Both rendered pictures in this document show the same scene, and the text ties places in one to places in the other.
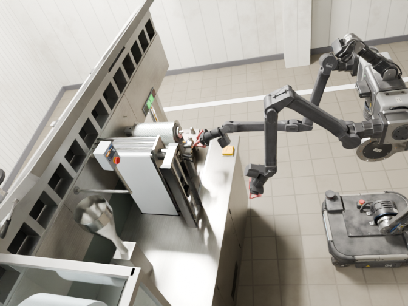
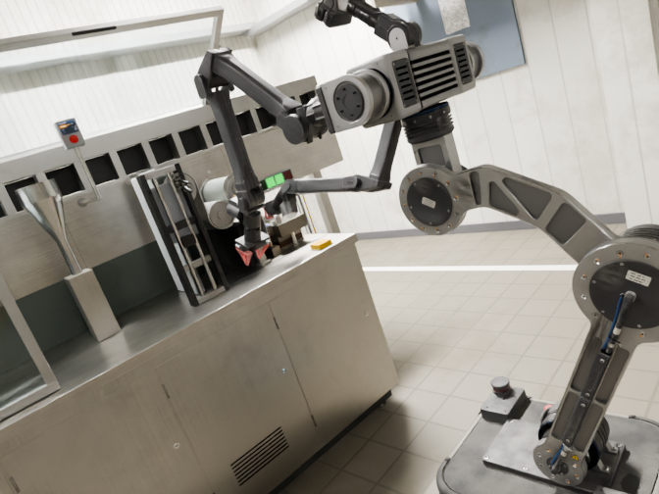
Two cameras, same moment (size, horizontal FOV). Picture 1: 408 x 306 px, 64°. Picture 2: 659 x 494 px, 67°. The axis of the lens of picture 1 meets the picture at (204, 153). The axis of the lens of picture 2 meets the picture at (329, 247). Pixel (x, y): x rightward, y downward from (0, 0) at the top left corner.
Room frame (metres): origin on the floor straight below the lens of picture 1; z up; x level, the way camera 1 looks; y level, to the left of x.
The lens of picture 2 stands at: (-0.27, -1.29, 1.45)
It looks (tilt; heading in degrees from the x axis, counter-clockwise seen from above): 15 degrees down; 31
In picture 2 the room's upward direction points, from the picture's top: 19 degrees counter-clockwise
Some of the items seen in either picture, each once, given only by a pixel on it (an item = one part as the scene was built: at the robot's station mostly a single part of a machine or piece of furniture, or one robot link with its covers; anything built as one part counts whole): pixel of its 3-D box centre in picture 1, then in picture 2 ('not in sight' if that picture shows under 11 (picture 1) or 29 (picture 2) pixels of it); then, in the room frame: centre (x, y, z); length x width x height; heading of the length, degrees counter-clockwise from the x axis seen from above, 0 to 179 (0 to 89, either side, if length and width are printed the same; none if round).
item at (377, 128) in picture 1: (372, 129); (327, 109); (0.89, -0.71, 1.45); 0.09 x 0.08 x 0.12; 163
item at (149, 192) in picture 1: (139, 185); (165, 234); (1.24, 0.40, 1.17); 0.34 x 0.05 x 0.54; 66
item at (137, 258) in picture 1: (122, 248); (76, 270); (0.87, 0.50, 1.18); 0.14 x 0.14 x 0.57
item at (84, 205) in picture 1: (93, 213); (38, 192); (0.87, 0.50, 1.50); 0.14 x 0.14 x 0.06
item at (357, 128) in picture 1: (352, 135); (307, 124); (0.91, -0.63, 1.43); 0.10 x 0.05 x 0.09; 73
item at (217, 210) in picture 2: not in sight; (210, 215); (1.43, 0.28, 1.17); 0.26 x 0.12 x 0.12; 66
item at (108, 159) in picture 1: (108, 155); (70, 133); (0.99, 0.36, 1.66); 0.07 x 0.07 x 0.10; 61
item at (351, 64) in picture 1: (345, 63); not in sight; (1.37, -0.85, 1.45); 0.09 x 0.08 x 0.12; 163
